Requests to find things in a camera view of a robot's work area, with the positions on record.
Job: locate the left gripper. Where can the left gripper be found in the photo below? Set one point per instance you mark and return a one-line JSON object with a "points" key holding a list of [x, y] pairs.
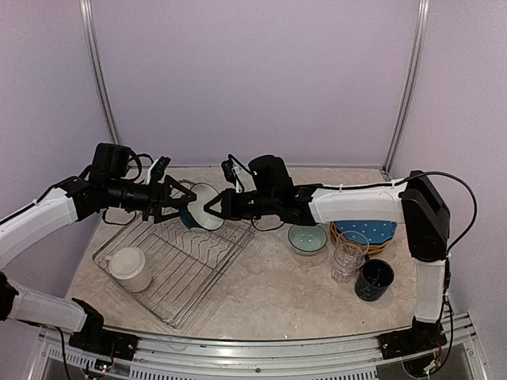
{"points": [[157, 199]]}

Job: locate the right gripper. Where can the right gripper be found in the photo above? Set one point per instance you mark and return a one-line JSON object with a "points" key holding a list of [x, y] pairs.
{"points": [[230, 205]]}

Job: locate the dark teal striped bowl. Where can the dark teal striped bowl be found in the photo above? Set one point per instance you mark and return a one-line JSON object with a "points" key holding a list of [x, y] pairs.
{"points": [[193, 215]]}

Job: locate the light striped bowl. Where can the light striped bowl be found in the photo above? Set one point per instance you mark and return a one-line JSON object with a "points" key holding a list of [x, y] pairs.
{"points": [[307, 240]]}

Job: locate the yellow dotted plate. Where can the yellow dotted plate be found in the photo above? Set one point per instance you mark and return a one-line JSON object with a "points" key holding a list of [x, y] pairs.
{"points": [[372, 250], [334, 235]]}

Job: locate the clear glass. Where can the clear glass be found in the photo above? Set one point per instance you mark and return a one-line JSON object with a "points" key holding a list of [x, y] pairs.
{"points": [[352, 236], [342, 271]]}

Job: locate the dark blue mug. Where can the dark blue mug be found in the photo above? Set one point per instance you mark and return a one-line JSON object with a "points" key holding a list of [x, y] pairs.
{"points": [[373, 278]]}

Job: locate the blue dotted plate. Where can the blue dotted plate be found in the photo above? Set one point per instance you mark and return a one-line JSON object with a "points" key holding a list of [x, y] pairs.
{"points": [[377, 232]]}

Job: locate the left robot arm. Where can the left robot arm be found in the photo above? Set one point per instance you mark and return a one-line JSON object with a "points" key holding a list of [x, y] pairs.
{"points": [[102, 185]]}

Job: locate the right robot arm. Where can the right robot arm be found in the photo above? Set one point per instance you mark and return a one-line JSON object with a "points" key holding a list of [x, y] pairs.
{"points": [[412, 201]]}

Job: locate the white cup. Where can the white cup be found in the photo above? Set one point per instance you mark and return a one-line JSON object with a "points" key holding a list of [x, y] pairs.
{"points": [[130, 269]]}

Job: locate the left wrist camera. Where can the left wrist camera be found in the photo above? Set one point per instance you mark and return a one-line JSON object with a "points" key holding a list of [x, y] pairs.
{"points": [[157, 169]]}

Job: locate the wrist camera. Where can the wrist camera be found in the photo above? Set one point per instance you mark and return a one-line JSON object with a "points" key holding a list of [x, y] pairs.
{"points": [[231, 168], [157, 169]]}

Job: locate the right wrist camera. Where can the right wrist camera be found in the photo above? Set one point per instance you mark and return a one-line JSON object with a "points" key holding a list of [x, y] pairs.
{"points": [[231, 168]]}

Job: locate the wire dish rack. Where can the wire dish rack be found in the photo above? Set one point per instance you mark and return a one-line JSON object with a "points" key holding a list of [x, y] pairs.
{"points": [[185, 264]]}

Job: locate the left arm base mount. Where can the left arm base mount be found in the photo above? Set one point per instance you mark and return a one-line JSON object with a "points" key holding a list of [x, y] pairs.
{"points": [[115, 345]]}

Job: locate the aluminium front rail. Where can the aluminium front rail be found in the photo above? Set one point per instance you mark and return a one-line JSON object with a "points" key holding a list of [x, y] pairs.
{"points": [[155, 356]]}

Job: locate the left aluminium post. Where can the left aluminium post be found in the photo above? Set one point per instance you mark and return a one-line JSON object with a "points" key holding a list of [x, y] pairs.
{"points": [[86, 10]]}

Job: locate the aluminium post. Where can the aluminium post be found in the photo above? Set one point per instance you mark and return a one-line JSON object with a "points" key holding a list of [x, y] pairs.
{"points": [[409, 85], [86, 10]]}

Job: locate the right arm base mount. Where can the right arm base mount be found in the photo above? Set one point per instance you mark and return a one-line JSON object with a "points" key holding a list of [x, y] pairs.
{"points": [[408, 342]]}

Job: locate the right aluminium post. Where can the right aluminium post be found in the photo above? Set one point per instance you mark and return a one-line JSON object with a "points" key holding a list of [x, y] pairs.
{"points": [[409, 85]]}

